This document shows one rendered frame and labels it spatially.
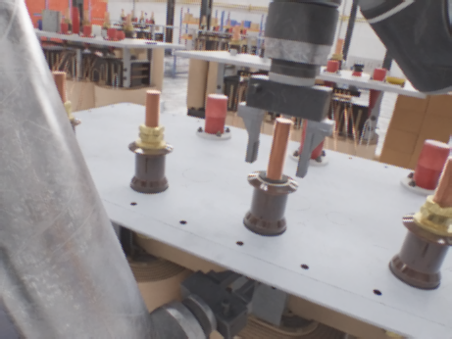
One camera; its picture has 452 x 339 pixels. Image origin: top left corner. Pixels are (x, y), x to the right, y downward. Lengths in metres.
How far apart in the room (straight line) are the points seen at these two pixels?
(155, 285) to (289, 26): 0.71
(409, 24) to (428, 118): 4.90
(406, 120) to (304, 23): 4.81
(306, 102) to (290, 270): 0.26
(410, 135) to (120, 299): 5.16
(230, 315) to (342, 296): 0.19
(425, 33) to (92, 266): 0.37
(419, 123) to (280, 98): 4.79
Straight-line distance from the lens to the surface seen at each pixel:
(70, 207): 0.25
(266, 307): 0.80
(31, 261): 0.26
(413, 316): 0.57
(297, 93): 0.55
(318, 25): 0.53
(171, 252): 0.98
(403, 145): 5.36
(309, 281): 0.56
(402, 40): 0.42
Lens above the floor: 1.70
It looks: 22 degrees down
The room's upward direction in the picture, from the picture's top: 7 degrees clockwise
